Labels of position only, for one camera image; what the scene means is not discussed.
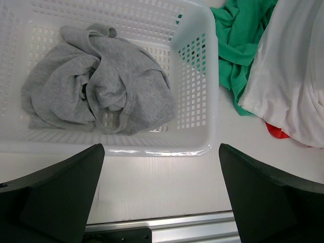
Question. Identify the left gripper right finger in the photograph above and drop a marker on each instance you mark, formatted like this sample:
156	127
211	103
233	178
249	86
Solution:
271	205

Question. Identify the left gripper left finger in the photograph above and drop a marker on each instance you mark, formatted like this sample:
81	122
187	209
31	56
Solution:
52	204

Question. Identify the grey tank top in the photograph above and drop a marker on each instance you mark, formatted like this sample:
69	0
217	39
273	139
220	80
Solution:
97	80

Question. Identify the red tank top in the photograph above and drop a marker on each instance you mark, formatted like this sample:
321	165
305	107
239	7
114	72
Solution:
279	134

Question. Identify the white tank top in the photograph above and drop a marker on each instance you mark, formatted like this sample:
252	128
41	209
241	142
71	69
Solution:
285	86

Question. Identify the green tank top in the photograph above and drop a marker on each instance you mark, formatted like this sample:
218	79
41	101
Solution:
239	27

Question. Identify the white plastic basket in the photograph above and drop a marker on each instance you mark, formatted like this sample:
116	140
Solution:
180	35

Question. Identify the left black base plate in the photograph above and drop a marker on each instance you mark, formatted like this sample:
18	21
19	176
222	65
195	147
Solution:
132	235

